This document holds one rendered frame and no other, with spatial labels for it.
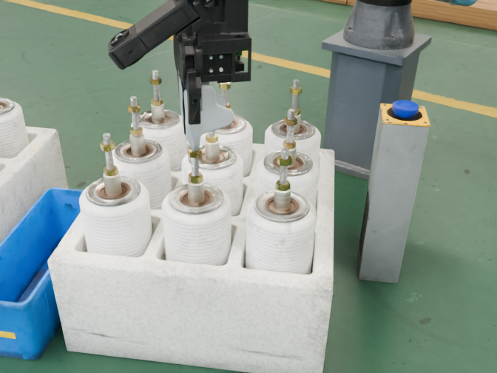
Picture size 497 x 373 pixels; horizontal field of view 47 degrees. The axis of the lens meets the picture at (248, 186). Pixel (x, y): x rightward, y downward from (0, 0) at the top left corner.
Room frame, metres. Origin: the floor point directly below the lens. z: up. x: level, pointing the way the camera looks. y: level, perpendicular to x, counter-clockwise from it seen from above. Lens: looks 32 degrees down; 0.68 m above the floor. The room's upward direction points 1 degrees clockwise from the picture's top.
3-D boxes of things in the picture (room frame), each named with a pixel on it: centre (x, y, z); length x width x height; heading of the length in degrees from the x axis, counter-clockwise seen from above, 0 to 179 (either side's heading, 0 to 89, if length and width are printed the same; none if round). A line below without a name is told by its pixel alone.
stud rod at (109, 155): (0.67, 0.19, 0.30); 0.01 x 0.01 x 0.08
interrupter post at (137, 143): (0.78, 0.17, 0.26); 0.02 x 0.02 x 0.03
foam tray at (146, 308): (0.77, 0.06, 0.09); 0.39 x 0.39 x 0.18; 83
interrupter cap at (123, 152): (0.78, 0.17, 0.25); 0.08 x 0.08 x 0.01
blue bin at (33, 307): (0.73, 0.34, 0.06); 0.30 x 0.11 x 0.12; 172
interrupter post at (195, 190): (0.65, 0.07, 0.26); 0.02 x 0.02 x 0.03
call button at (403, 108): (0.81, -0.24, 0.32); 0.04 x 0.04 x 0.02
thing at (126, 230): (0.67, 0.19, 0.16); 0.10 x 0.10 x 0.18
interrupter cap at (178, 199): (0.65, 0.07, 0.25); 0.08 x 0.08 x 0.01
